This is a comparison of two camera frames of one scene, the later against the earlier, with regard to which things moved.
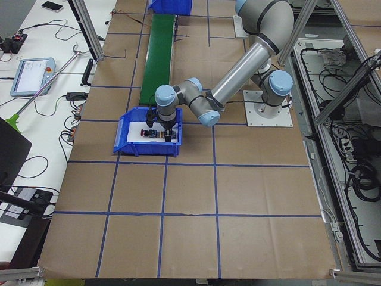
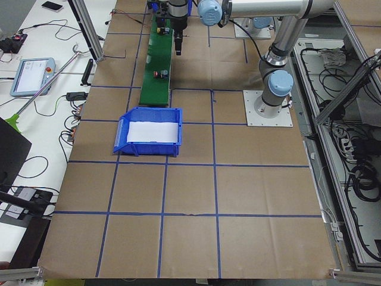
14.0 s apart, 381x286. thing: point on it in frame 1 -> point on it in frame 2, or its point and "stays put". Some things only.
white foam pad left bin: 135,128 stays put
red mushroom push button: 149,133 -> 161,74
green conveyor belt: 158,62 stays put
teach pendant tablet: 31,75 stays put
